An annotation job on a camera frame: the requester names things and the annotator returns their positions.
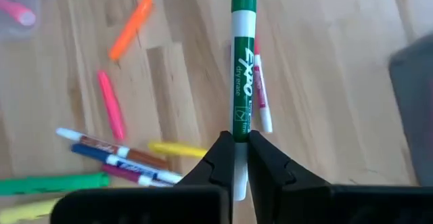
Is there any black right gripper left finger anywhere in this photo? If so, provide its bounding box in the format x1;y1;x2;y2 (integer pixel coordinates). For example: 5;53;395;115
50;131;237;224

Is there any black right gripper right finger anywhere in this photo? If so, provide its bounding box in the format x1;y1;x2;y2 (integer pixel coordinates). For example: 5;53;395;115
248;130;433;224

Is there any blue and white marker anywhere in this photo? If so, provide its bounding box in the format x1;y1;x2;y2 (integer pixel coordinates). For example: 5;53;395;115
70;143;184;184

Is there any green highlighter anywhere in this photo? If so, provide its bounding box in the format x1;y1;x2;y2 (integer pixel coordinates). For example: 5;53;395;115
0;172;111;197

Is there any red and white marker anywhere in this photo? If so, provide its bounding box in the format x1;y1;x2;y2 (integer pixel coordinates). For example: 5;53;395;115
253;36;273;134

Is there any pink highlighter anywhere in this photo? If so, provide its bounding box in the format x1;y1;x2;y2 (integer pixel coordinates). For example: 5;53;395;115
0;0;37;27
97;70;127;141

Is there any green Expo dry-erase marker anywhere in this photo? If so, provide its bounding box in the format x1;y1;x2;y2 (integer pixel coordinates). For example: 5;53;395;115
231;0;258;202

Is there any orange highlighter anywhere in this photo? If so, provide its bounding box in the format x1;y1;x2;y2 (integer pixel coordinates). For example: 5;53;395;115
108;0;155;62

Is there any plum and white marker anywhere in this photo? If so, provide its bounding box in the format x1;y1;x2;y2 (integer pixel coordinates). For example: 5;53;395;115
101;164;174;188

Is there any thin yellow highlighter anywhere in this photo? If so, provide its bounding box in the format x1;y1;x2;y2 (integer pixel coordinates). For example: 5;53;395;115
147;140;208;160

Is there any brown and white marker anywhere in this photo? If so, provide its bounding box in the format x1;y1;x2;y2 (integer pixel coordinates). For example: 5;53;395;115
55;127;170;170

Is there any grey translucent plastic bin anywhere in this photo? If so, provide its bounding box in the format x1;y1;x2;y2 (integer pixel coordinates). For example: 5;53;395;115
388;32;433;187

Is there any clear plastic bin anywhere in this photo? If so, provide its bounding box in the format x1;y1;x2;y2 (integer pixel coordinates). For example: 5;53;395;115
0;0;43;42

